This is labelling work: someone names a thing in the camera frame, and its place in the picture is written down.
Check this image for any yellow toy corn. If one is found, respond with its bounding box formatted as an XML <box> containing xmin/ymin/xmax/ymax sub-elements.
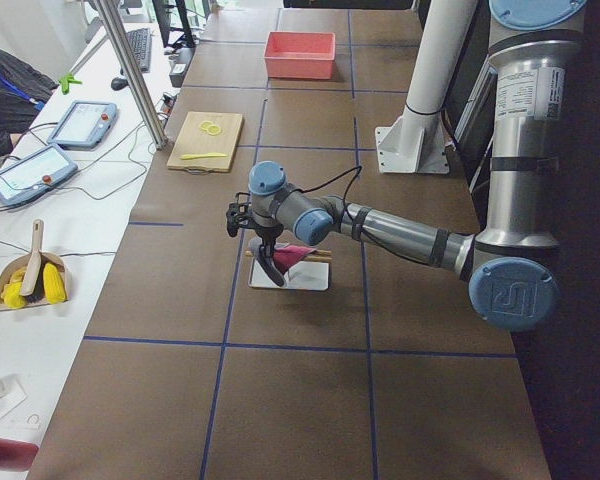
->
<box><xmin>43</xmin><ymin>262</ymin><xmax>67</xmax><ymax>304</ymax></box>

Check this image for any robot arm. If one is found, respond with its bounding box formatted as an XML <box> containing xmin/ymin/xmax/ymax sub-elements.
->
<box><xmin>226</xmin><ymin>1</ymin><xmax>586</xmax><ymax>332</ymax></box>

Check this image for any beige dustpan with brush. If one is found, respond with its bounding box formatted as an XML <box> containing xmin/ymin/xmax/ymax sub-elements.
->
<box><xmin>0</xmin><ymin>219</ymin><xmax>69</xmax><ymax>311</ymax></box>

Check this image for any yellow plastic knife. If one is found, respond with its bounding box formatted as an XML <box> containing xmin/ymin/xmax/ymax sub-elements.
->
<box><xmin>180</xmin><ymin>152</ymin><xmax>228</xmax><ymax>161</ymax></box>

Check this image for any near teach pendant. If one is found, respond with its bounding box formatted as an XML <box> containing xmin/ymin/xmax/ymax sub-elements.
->
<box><xmin>0</xmin><ymin>145</ymin><xmax>78</xmax><ymax>206</ymax></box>

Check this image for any upper lemon slice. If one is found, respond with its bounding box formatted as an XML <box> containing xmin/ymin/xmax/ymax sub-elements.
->
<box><xmin>199</xmin><ymin>120</ymin><xmax>217</xmax><ymax>132</ymax></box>

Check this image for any bamboo cutting board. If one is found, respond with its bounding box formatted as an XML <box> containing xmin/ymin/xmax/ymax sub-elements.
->
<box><xmin>167</xmin><ymin>111</ymin><xmax>244</xmax><ymax>173</ymax></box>

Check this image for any black keyboard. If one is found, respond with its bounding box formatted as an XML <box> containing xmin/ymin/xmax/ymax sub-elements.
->
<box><xmin>126</xmin><ymin>28</ymin><xmax>152</xmax><ymax>73</ymax></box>

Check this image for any aluminium frame post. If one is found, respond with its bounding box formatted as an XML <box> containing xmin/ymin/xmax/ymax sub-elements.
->
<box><xmin>69</xmin><ymin>1</ymin><xmax>169</xmax><ymax>150</ymax></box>

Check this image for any pink and grey cloth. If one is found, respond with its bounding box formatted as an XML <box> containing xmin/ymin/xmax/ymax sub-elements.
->
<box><xmin>248</xmin><ymin>237</ymin><xmax>316</xmax><ymax>274</ymax></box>

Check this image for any black computer mouse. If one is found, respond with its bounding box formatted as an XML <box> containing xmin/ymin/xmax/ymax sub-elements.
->
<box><xmin>110</xmin><ymin>76</ymin><xmax>128</xmax><ymax>91</ymax></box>

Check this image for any person in black jacket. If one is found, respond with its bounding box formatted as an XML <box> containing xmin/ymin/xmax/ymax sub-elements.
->
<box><xmin>0</xmin><ymin>49</ymin><xmax>59</xmax><ymax>157</ymax></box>

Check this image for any far teach pendant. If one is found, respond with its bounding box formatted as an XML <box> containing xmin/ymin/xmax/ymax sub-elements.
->
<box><xmin>47</xmin><ymin>100</ymin><xmax>118</xmax><ymax>150</ymax></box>

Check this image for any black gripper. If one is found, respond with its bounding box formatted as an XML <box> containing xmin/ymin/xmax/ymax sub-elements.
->
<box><xmin>226</xmin><ymin>192</ymin><xmax>285</xmax><ymax>287</ymax></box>

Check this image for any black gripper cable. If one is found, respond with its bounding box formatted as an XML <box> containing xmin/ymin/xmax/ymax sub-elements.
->
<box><xmin>299</xmin><ymin>165</ymin><xmax>364</xmax><ymax>221</ymax></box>

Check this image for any teach pendant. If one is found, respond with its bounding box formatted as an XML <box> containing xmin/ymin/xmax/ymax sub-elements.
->
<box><xmin>0</xmin><ymin>145</ymin><xmax>78</xmax><ymax>206</ymax></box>
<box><xmin>47</xmin><ymin>100</ymin><xmax>118</xmax><ymax>150</ymax></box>

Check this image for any pink plastic bin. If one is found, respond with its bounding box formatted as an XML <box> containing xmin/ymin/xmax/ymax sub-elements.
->
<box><xmin>264</xmin><ymin>31</ymin><xmax>336</xmax><ymax>80</ymax></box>

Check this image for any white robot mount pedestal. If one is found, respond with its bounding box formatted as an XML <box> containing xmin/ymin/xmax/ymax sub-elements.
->
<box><xmin>375</xmin><ymin>0</ymin><xmax>478</xmax><ymax>175</ymax></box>

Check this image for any green plastic clamp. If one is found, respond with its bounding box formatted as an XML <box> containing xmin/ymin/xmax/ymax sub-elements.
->
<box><xmin>59</xmin><ymin>73</ymin><xmax>82</xmax><ymax>95</ymax></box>

